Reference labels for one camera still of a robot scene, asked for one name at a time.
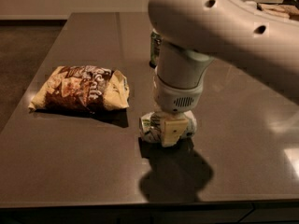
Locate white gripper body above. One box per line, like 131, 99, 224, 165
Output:
153, 76, 203, 113

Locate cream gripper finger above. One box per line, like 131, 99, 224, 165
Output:
161, 119, 189, 147

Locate white 7up can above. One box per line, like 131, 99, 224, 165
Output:
139, 111, 197, 144

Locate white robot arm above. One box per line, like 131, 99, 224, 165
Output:
139, 0, 299, 147

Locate green soda can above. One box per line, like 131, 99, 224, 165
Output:
149, 29, 162, 68

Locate brown chip bag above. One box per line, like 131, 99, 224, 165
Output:
28, 65, 130, 114

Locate brown packets in basket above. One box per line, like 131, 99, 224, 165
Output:
257, 3, 299, 21

